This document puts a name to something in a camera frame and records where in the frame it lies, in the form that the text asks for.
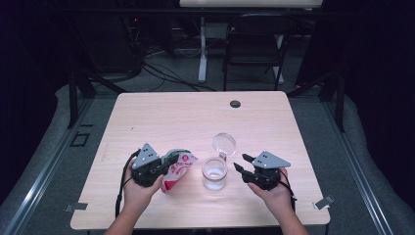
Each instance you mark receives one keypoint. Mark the light grey box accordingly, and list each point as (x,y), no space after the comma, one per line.
(216,31)

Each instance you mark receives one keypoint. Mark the round dark table grommet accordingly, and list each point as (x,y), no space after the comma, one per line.
(235,104)

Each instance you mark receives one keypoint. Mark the dark equipment rack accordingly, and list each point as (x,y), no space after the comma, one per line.
(107,42)

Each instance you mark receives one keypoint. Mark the grey and white tape strip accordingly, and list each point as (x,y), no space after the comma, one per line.
(324,202)

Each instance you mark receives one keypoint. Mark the person's left hand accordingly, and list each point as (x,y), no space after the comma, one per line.
(138,197)

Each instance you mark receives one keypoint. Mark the clear glass jar with lid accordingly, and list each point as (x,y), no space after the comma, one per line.
(213,178)

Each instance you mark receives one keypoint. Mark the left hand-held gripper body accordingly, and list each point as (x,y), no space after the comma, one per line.
(147,173)

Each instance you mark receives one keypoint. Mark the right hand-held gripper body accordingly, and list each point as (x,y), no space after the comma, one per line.
(264,178)

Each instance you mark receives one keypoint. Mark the pink and white plastic bag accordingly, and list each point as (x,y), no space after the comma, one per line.
(178,173)

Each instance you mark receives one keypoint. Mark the white desk with white legs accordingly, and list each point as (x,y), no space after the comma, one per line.
(248,3)

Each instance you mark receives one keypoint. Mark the black metal stand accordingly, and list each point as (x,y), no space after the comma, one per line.
(73,98)
(340,104)

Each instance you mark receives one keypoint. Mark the black folding chair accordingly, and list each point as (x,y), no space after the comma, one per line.
(257,32)

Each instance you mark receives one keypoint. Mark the aluminium floor rail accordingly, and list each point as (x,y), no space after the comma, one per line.
(39,186)
(359,173)

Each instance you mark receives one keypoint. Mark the person's right hand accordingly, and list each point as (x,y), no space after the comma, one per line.
(274,197)

